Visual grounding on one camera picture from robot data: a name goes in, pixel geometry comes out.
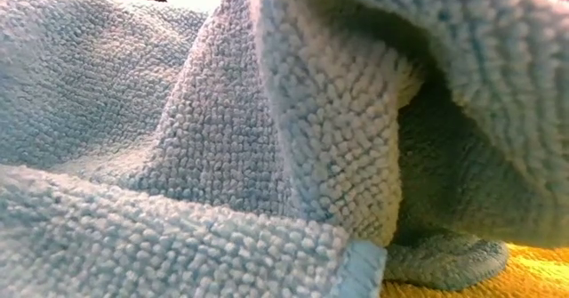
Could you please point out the blue microfiber towel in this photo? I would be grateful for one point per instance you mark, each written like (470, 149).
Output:
(178, 155)

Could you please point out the yellow microfiber towel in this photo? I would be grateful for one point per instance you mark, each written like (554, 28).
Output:
(511, 276)

